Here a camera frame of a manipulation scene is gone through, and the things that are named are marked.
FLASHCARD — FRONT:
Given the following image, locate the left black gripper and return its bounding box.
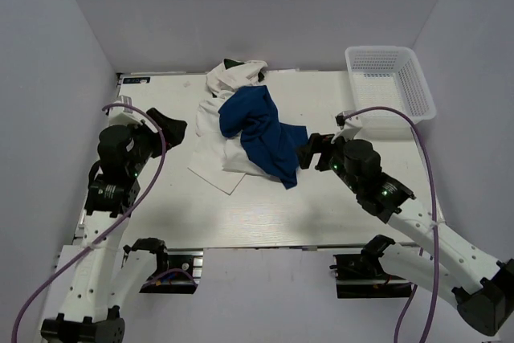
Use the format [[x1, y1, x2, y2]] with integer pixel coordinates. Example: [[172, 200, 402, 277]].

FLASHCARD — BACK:
[[128, 108, 187, 176]]

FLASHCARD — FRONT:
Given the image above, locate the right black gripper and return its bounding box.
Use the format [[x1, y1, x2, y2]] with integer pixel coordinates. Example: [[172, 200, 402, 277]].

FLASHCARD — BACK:
[[294, 130, 362, 194]]

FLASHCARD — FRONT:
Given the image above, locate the white t shirt red print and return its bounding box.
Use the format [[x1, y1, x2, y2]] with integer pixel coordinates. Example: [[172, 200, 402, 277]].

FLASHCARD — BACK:
[[188, 92, 270, 194]]

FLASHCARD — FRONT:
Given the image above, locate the blue t shirt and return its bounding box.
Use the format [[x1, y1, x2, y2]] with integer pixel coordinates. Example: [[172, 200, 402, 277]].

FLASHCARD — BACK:
[[218, 85, 308, 190]]

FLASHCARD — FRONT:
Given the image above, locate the white green raglan t shirt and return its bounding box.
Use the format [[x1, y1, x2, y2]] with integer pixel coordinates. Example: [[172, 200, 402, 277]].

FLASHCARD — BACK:
[[206, 59, 267, 96]]

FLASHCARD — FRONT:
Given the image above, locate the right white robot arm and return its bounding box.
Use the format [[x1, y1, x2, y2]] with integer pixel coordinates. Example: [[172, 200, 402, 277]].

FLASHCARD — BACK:
[[296, 115, 513, 337]]

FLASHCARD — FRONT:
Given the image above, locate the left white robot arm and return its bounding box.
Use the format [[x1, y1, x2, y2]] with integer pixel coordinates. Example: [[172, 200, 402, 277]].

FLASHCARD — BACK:
[[40, 96, 187, 342]]

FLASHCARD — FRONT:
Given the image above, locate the blue table label sticker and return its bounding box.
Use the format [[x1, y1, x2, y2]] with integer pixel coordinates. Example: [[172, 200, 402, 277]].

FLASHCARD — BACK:
[[122, 77, 151, 84]]

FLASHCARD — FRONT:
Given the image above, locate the white plastic basket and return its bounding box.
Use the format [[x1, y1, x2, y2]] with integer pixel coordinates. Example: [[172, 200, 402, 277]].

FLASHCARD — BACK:
[[345, 46, 436, 124]]

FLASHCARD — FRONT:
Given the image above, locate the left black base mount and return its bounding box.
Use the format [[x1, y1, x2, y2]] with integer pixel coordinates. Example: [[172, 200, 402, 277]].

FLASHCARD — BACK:
[[140, 250, 203, 295]]

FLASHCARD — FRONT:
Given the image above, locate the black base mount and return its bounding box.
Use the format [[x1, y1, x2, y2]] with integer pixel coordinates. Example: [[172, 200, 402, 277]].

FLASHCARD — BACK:
[[140, 250, 203, 295], [329, 254, 412, 300]]

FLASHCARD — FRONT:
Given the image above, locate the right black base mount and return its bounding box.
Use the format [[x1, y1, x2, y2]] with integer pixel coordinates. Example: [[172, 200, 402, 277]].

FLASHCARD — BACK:
[[329, 254, 412, 300]]

